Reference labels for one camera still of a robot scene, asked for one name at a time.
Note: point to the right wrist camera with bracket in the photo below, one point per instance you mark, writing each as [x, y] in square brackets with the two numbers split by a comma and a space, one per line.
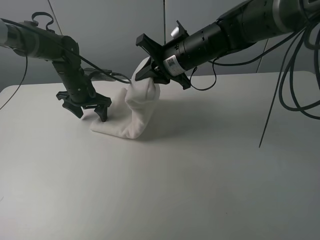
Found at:
[179, 31]

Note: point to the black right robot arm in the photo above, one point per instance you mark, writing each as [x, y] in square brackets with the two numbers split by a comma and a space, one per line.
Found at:
[238, 29]

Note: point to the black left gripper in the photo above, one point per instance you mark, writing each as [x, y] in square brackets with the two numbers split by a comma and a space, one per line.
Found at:
[80, 94]

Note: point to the white towel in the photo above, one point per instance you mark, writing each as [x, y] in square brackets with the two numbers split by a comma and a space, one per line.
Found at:
[131, 109]

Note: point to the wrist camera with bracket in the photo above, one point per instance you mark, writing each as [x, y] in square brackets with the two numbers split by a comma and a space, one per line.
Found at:
[96, 75]
[179, 31]

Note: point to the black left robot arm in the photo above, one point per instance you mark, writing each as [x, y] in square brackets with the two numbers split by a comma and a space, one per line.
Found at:
[28, 40]

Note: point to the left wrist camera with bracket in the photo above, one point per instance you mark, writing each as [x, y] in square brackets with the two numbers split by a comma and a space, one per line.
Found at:
[96, 75]

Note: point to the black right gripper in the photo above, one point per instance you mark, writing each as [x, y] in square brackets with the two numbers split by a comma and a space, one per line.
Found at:
[165, 63]

